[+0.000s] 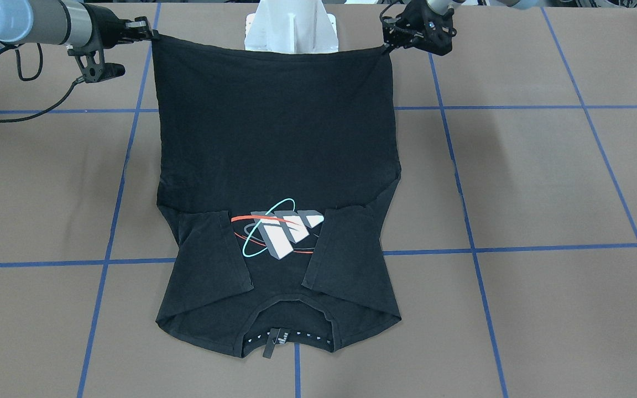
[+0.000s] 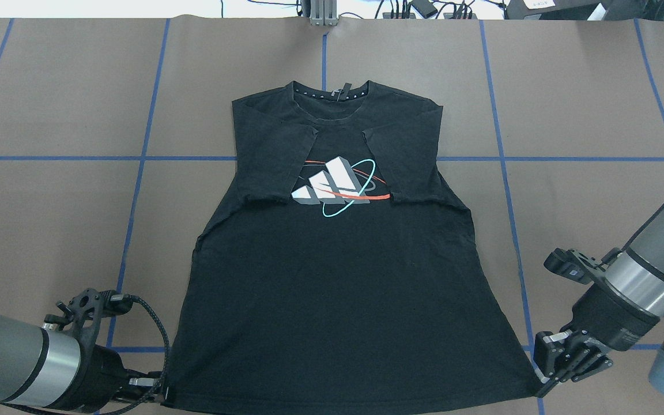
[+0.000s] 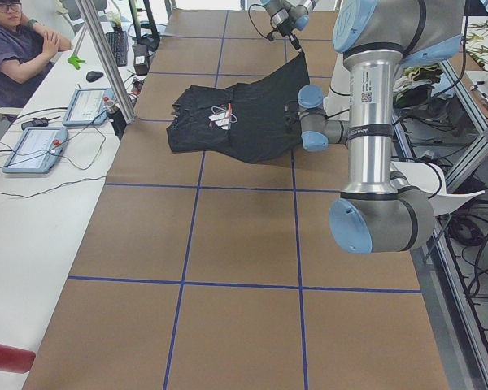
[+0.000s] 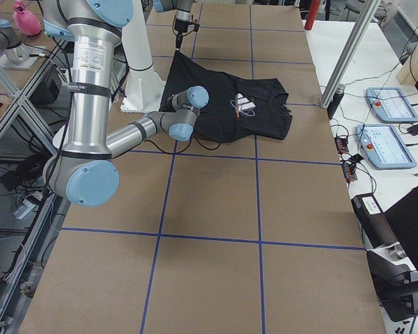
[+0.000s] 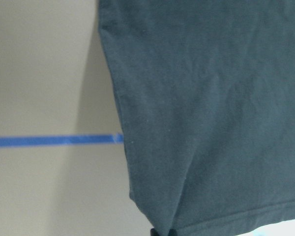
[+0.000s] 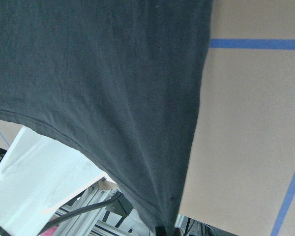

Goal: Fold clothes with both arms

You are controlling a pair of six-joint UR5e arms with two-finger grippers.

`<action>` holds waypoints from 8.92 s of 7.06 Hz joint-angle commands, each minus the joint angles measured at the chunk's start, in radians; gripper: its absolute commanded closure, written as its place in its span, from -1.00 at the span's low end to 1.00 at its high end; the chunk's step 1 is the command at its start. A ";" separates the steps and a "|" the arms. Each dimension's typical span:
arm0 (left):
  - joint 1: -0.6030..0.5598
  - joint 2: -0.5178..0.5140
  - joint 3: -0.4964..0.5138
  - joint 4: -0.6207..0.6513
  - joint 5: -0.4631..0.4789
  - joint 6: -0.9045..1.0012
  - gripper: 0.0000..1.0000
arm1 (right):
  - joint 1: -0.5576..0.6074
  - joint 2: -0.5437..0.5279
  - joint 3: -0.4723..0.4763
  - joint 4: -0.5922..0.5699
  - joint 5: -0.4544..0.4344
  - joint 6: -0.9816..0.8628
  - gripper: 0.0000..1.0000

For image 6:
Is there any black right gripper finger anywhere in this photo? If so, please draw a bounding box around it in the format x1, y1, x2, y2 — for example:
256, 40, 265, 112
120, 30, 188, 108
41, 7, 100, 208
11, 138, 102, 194
155, 226, 167, 236

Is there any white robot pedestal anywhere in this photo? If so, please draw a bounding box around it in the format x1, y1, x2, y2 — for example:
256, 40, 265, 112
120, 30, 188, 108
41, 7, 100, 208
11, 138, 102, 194
0, 127, 106, 236

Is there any black graphic t-shirt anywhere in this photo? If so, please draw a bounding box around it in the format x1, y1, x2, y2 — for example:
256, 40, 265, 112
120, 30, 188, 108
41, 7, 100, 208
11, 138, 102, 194
0, 0, 212, 236

